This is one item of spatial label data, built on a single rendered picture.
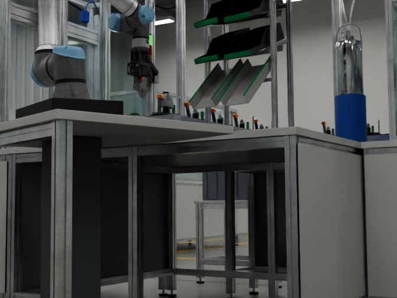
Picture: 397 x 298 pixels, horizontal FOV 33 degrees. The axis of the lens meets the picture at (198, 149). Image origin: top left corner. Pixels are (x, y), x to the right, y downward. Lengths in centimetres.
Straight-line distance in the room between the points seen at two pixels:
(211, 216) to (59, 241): 719
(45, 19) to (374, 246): 171
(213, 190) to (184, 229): 350
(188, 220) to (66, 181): 662
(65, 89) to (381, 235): 153
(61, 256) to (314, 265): 102
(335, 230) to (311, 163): 36
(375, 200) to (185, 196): 561
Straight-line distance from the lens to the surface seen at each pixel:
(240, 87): 285
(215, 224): 919
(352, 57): 348
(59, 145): 198
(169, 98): 303
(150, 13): 278
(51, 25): 266
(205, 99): 287
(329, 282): 272
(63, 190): 198
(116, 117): 207
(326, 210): 268
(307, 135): 252
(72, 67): 248
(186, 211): 854
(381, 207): 308
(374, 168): 309
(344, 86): 345
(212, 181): 502
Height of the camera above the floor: 57
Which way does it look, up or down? 5 degrees up
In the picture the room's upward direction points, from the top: straight up
